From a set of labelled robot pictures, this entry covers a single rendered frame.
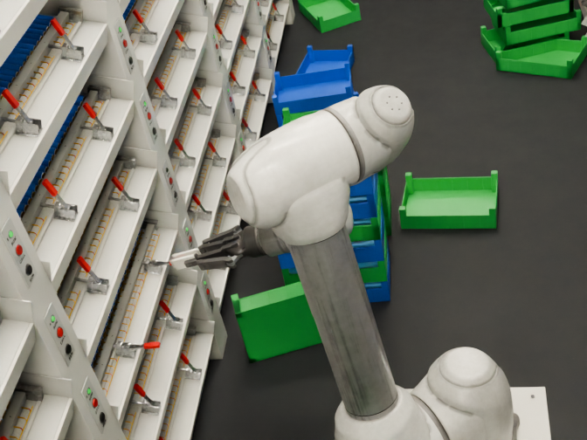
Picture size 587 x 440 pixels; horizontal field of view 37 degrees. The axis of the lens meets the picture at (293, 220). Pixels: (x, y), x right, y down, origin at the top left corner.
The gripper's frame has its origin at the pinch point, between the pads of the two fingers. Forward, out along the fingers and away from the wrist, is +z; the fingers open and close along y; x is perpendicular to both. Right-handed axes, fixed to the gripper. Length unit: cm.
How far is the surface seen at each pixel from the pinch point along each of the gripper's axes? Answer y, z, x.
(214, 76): 86, 7, 2
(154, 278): -2.7, 8.7, -0.9
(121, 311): -17.0, 11.1, 3.3
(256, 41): 152, 13, -20
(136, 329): -19.6, 8.8, -0.7
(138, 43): 41, 3, 38
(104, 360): -31.5, 11.2, 3.4
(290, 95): 146, 8, -44
